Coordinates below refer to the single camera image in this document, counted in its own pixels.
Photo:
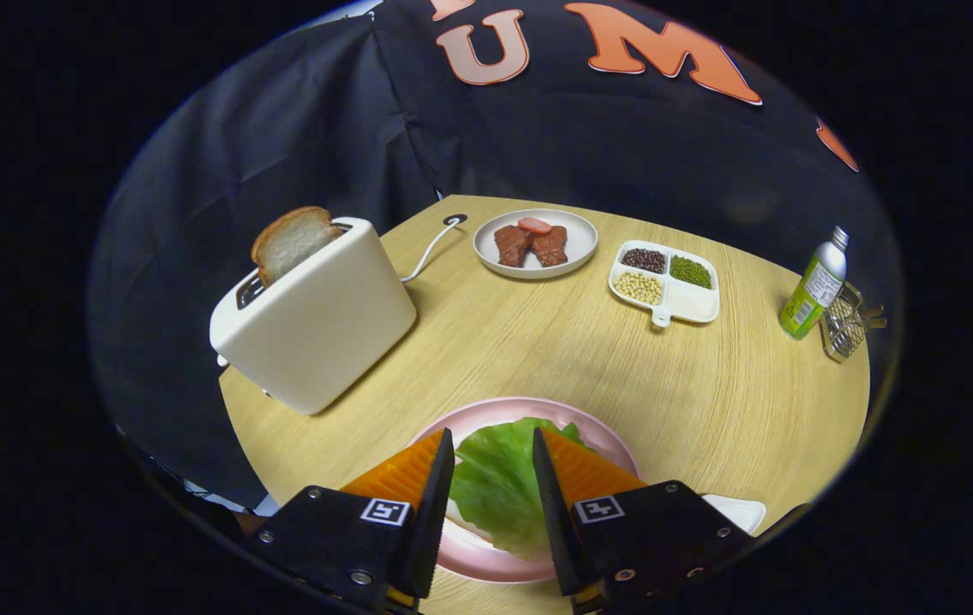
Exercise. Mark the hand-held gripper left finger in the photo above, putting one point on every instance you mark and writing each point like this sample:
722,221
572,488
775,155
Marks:
437,521

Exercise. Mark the plain white plate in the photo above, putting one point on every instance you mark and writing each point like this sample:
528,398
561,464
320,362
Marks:
738,512

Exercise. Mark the pile of red beans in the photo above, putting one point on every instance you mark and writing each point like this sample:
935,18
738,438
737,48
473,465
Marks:
644,260

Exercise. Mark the pile of soy beans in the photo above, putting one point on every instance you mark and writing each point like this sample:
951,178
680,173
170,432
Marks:
638,288

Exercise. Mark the divided white dish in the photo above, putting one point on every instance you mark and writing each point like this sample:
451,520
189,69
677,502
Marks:
695,303

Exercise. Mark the green label metal bottle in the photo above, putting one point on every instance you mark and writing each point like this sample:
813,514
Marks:
811,295

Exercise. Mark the green lettuce leaf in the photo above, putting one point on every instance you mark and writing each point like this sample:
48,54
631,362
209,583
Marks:
495,483

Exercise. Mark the pile of green beans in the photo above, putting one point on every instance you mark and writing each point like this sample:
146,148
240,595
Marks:
691,272

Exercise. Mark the red sausage slice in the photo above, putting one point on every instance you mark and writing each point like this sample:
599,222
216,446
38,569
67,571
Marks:
535,225

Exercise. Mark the black backdrop cloth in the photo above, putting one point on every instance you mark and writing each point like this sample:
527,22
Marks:
281,145

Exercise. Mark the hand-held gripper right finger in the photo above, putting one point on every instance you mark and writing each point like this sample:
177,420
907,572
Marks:
553,521

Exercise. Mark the round white plate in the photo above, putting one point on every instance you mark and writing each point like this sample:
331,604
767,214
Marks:
580,243

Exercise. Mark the pink plate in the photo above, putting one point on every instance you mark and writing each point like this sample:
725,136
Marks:
606,444

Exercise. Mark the brown-crusted bread slice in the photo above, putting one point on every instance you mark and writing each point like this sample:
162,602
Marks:
294,243

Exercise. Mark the white toaster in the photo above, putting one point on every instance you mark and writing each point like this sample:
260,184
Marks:
324,333

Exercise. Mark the brown meat piece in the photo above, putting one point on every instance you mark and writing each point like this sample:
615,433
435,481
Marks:
512,246
550,249

